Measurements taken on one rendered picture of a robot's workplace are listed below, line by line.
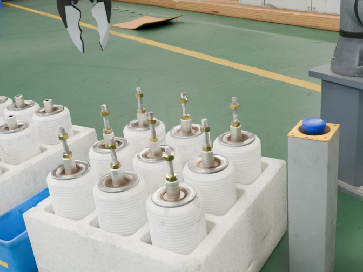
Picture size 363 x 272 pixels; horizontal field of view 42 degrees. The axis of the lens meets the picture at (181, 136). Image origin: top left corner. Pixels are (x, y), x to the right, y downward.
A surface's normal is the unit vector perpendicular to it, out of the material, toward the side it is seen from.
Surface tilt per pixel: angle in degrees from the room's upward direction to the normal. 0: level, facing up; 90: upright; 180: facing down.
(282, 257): 0
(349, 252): 0
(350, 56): 72
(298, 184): 90
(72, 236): 90
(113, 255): 90
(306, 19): 90
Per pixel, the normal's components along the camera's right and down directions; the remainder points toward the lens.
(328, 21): -0.84, 0.29
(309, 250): -0.53, 0.39
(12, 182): 0.83, 0.15
